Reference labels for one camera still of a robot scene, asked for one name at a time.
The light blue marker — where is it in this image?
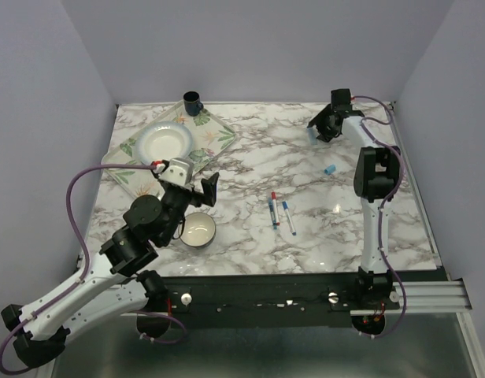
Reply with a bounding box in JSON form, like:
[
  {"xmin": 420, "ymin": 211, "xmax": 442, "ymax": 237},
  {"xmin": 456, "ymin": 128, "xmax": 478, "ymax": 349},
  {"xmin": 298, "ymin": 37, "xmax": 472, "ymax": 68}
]
[{"xmin": 306, "ymin": 127, "xmax": 318, "ymax": 146}]

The light blue marker cap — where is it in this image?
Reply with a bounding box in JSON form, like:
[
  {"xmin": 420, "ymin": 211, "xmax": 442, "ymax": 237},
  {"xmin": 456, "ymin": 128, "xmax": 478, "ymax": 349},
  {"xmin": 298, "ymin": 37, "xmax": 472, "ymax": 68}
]
[{"xmin": 324, "ymin": 165, "xmax": 336, "ymax": 175}]

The blue gel pen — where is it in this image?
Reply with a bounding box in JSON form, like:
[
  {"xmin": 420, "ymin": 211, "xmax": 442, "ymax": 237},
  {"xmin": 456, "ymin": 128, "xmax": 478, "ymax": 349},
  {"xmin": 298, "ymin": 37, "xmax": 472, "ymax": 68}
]
[{"xmin": 268, "ymin": 197, "xmax": 277, "ymax": 230}]

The white marker red tip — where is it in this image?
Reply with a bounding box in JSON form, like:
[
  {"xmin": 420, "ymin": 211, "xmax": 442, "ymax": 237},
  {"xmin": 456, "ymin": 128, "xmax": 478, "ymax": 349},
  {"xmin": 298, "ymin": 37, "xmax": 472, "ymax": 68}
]
[{"xmin": 271, "ymin": 191, "xmax": 280, "ymax": 226}]

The white marker blue tip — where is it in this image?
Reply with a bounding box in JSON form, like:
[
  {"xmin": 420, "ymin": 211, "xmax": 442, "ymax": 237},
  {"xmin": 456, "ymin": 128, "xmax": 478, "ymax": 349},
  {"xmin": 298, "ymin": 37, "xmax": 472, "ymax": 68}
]
[{"xmin": 282, "ymin": 201, "xmax": 297, "ymax": 236}]

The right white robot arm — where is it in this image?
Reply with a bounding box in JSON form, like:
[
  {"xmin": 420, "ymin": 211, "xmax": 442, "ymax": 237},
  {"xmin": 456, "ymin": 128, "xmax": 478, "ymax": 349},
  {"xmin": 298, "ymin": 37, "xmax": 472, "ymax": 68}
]
[{"xmin": 308, "ymin": 88, "xmax": 403, "ymax": 309}]

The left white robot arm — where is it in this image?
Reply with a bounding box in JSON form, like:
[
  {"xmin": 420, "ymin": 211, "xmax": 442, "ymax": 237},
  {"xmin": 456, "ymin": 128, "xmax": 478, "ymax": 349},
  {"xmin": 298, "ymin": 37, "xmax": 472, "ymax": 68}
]
[{"xmin": 0, "ymin": 166, "xmax": 219, "ymax": 370}]

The white dark-rimmed bowl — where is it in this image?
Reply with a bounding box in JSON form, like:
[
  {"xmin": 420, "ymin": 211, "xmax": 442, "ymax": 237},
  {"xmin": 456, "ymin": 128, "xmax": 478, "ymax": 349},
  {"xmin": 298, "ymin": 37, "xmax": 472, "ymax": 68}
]
[{"xmin": 180, "ymin": 212, "xmax": 217, "ymax": 249}]

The floral serving tray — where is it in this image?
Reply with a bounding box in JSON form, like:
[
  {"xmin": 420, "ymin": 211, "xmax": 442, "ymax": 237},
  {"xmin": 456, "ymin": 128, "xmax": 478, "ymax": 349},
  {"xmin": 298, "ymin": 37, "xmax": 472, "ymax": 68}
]
[{"xmin": 100, "ymin": 99, "xmax": 238, "ymax": 198}]

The white blue-rimmed plate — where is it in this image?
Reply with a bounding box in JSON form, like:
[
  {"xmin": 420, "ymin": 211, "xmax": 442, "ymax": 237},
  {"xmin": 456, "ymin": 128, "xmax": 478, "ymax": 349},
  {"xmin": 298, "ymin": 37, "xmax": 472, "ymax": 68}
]
[{"xmin": 135, "ymin": 121, "xmax": 194, "ymax": 165}]

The dark blue mug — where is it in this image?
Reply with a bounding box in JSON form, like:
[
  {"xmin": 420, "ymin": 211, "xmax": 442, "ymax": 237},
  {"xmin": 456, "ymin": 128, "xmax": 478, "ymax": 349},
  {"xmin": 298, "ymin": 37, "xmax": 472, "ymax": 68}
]
[{"xmin": 183, "ymin": 91, "xmax": 204, "ymax": 117}]

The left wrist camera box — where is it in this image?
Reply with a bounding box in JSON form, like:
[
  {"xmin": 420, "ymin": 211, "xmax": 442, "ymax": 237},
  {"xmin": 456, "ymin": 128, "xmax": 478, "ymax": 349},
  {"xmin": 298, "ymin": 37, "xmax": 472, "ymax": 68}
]
[{"xmin": 159, "ymin": 157, "xmax": 194, "ymax": 189}]

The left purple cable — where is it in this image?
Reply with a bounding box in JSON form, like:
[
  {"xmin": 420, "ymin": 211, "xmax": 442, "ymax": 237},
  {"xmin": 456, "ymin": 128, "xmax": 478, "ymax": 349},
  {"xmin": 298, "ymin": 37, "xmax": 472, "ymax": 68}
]
[{"xmin": 0, "ymin": 160, "xmax": 165, "ymax": 375}]

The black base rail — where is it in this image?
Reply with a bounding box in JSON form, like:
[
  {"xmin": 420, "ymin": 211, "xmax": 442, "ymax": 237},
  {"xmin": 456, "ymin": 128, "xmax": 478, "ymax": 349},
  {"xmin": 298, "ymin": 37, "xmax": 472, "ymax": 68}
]
[{"xmin": 108, "ymin": 269, "xmax": 428, "ymax": 330}]

